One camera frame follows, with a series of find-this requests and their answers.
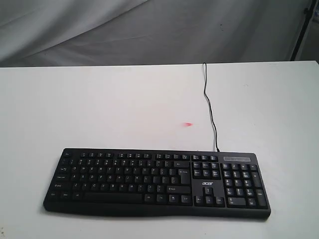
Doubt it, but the black tripod stand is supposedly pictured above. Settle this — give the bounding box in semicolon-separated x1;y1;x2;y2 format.
290;0;318;61

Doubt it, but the red mark on table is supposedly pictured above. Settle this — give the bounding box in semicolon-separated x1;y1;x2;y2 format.
182;122;193;127

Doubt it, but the black acer keyboard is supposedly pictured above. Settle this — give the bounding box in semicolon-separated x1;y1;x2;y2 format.
43;148;271;219

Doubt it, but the thin black keyboard cable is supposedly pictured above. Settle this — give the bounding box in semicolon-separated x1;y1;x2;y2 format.
202;62;221;152

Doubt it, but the grey backdrop cloth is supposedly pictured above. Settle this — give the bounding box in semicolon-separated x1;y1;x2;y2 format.
0;0;310;67

